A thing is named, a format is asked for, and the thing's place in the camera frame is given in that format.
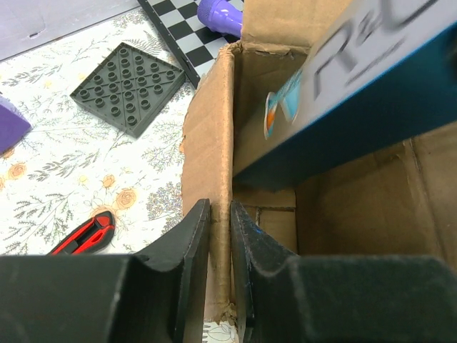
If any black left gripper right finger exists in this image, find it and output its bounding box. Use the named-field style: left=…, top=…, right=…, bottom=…
left=231, top=201, right=456, bottom=342

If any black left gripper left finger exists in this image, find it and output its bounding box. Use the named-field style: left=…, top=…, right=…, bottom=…
left=1, top=199, right=210, bottom=342

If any red black utility knife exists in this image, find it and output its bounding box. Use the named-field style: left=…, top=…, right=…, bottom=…
left=49, top=211, right=116, bottom=255

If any brown cardboard express box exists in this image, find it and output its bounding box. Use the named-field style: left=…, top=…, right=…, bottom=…
left=181, top=1, right=456, bottom=321

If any blue green product box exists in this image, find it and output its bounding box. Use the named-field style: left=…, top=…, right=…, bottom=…
left=233, top=1, right=456, bottom=191

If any grey studded building plate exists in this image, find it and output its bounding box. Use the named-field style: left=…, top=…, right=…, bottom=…
left=71, top=43, right=186, bottom=138

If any purple capped clear bottle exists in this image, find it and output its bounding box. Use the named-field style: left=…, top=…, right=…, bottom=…
left=0, top=96, right=31, bottom=154

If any black white chessboard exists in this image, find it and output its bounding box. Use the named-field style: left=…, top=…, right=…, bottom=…
left=139, top=0, right=238, bottom=86

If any purple toy microphone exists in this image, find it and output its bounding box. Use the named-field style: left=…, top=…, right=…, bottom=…
left=197, top=0, right=243, bottom=38

